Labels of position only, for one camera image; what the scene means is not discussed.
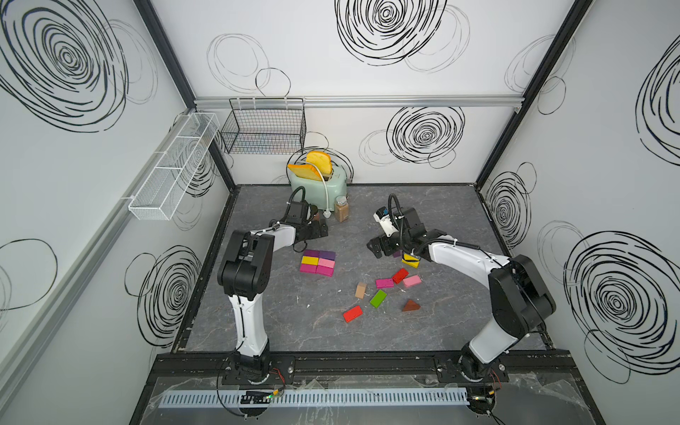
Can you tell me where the grey slotted cable duct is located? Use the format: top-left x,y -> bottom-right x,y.
159,388 -> 469,408

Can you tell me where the tan wooden block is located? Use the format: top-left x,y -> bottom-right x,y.
355,283 -> 367,299

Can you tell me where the light pink block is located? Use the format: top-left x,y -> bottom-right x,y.
318,258 -> 335,269
403,276 -> 421,288

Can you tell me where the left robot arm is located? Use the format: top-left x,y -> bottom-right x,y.
217,200 -> 323,381

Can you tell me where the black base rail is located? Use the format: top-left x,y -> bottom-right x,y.
148,350 -> 577,386

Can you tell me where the red block upper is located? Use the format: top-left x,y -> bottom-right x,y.
391,268 -> 409,284

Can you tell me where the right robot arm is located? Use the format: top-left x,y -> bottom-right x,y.
367,206 -> 557,382

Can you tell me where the magenta block bottom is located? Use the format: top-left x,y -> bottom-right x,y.
375,279 -> 395,290

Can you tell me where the yellow block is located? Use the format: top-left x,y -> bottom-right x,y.
302,256 -> 319,266
402,256 -> 420,268

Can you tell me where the red block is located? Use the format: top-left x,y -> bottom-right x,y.
391,268 -> 409,284
343,306 -> 363,323

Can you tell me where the black wire basket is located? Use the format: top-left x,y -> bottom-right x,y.
221,97 -> 306,155

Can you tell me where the white wire shelf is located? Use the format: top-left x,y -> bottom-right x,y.
129,113 -> 220,221

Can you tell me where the red block lower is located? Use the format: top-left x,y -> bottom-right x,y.
343,306 -> 363,323

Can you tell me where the brown triangle block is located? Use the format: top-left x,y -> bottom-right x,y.
402,299 -> 421,313

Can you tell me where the mint green toaster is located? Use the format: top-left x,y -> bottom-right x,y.
288,166 -> 347,211

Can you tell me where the yellow toast slice front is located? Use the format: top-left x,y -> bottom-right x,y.
287,164 -> 323,182

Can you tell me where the green block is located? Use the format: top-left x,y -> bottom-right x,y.
370,290 -> 387,308

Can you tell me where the magenta block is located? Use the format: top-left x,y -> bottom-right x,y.
375,279 -> 395,290
299,264 -> 317,274
316,266 -> 334,277

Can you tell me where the yellow toast slice back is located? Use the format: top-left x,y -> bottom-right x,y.
306,151 -> 333,177

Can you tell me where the white toaster cable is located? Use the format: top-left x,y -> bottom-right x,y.
310,161 -> 333,218

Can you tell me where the yellow toast slice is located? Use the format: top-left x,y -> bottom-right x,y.
306,151 -> 333,177
287,164 -> 323,182

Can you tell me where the beige spice jar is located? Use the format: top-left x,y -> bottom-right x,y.
334,196 -> 349,222

